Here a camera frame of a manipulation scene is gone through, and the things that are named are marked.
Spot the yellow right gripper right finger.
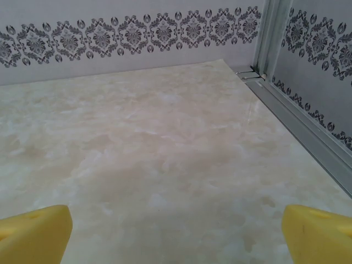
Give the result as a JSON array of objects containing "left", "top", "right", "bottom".
[{"left": 282, "top": 203, "right": 352, "bottom": 264}]

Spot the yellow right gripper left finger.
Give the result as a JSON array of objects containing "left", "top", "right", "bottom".
[{"left": 0, "top": 204, "right": 74, "bottom": 264}]

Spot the aluminium side rail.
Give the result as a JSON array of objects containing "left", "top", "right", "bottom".
[{"left": 236, "top": 68, "right": 352, "bottom": 199}]

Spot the aluminium frame post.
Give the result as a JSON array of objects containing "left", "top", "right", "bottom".
[{"left": 251, "top": 0, "right": 294, "bottom": 82}]

